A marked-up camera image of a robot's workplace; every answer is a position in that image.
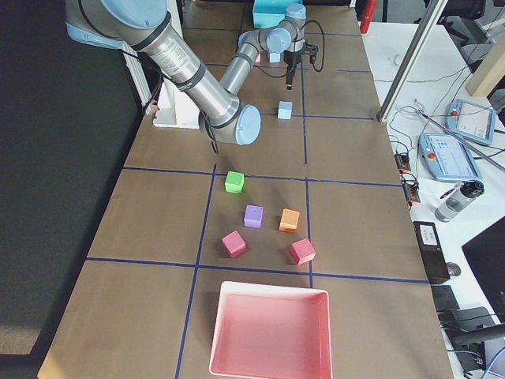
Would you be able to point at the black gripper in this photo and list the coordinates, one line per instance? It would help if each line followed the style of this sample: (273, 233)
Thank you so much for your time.
(292, 58)

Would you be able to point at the light blue block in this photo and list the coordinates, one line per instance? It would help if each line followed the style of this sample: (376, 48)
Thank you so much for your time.
(274, 57)
(285, 110)

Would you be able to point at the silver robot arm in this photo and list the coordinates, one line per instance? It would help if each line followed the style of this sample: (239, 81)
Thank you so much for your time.
(146, 26)
(287, 38)

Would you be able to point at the teal plastic bin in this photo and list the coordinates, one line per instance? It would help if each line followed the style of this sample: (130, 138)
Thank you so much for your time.
(268, 13)

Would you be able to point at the red fire extinguisher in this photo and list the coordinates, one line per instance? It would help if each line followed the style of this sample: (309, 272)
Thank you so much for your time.
(367, 15)

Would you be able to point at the green foam block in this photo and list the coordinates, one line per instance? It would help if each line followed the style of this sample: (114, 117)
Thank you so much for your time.
(234, 182)

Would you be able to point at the brown paper table cover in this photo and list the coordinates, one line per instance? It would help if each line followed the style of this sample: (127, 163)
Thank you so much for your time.
(145, 302)

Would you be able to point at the purple block right side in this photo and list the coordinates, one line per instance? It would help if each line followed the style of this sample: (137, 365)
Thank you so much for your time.
(253, 216)

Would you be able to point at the orange block right side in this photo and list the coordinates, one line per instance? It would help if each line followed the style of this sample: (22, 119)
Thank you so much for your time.
(289, 220)

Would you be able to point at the teach pendant near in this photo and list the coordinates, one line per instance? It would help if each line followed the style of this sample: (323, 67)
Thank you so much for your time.
(447, 159)

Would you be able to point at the teach pendant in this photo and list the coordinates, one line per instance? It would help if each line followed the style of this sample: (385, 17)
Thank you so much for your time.
(447, 159)
(472, 121)

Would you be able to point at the teach pendant far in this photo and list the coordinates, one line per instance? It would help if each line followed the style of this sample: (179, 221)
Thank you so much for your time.
(472, 121)

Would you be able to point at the crimson block near orange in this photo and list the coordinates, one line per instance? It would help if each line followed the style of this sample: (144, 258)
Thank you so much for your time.
(302, 251)

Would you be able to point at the crimson block near purple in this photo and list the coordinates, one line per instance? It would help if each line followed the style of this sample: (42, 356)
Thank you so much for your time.
(234, 244)

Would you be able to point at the clear water bottle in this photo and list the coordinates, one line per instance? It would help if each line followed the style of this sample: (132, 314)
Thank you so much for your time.
(459, 199)

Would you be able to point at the black power box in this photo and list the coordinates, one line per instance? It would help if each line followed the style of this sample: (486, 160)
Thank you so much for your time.
(431, 252)

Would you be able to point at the pink plastic tray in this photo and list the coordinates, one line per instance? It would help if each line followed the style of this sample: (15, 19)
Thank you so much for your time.
(267, 331)

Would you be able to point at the black laptop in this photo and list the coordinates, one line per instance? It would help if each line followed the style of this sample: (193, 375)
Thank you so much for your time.
(485, 256)

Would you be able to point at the aluminium frame post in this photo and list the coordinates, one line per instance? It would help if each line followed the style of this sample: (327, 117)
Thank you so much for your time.
(420, 38)

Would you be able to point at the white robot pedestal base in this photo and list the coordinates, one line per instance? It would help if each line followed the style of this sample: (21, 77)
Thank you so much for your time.
(175, 109)

